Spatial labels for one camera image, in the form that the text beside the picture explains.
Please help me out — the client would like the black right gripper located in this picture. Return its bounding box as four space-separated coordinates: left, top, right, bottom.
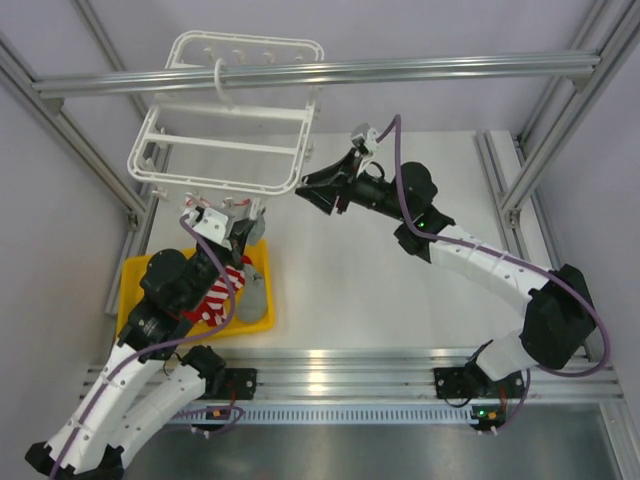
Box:
297 149 411 223

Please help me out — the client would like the white translucent sock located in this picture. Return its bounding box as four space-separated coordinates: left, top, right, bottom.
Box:
183 192 254 219

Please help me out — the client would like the grey sock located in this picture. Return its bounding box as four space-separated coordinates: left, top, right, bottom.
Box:
229 213 268 324

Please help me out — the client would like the white plastic clip hanger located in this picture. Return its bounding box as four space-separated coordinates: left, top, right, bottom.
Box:
127 30 325 201

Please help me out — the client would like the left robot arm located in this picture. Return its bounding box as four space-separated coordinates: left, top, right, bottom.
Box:
25 214 254 479

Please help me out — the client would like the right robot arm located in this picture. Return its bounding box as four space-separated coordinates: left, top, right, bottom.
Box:
295 149 597 397

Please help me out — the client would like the yellow plastic bin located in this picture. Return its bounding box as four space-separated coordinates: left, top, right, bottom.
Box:
116 239 276 340

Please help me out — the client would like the red white striped sock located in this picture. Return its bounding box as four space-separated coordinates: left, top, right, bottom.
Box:
184 255 253 336

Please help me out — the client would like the aluminium top crossbar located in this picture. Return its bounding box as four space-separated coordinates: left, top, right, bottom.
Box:
32 50 601 98

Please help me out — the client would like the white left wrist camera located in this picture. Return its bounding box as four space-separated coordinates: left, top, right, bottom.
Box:
185 206 231 250

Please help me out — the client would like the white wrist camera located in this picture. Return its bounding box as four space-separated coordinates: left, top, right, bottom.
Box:
350 123 379 159
185 206 231 250

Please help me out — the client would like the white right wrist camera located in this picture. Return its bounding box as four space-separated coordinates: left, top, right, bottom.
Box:
350 123 379 159

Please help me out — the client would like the slotted cable duct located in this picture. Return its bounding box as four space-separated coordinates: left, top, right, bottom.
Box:
192 403 481 426

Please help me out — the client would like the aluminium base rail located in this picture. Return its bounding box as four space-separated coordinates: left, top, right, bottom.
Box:
218 348 624 405

